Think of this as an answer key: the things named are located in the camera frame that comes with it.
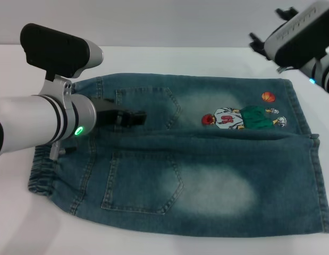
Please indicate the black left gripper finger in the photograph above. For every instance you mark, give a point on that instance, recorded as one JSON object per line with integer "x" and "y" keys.
{"x": 131, "y": 122}
{"x": 132, "y": 114}

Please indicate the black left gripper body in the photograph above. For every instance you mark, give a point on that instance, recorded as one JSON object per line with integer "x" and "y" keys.
{"x": 107, "y": 112}

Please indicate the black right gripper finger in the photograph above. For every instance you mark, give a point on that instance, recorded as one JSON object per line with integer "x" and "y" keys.
{"x": 286, "y": 13}
{"x": 260, "y": 46}

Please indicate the blue denim shorts with basketball print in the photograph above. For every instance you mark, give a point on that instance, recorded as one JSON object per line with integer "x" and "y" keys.
{"x": 206, "y": 172}

